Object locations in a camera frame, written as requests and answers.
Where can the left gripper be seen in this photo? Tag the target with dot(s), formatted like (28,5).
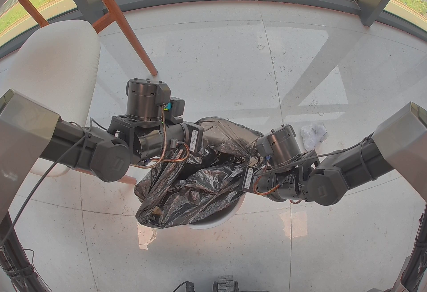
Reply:
(160,142)

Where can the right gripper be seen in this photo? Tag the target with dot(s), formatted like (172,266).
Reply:
(248,179)

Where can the black plastic bag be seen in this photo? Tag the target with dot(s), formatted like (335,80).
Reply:
(200,190)

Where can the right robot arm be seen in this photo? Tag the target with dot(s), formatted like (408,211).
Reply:
(333,180)

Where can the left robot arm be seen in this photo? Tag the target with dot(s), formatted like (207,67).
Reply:
(106,157)

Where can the white trash bin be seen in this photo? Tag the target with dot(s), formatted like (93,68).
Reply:
(216,221)

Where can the crumpled white paper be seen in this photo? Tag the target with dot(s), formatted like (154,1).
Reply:
(313,137)

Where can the white cushioned wooden chair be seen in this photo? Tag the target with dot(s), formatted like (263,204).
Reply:
(60,60)

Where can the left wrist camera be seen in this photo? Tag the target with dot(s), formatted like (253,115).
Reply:
(177,106)

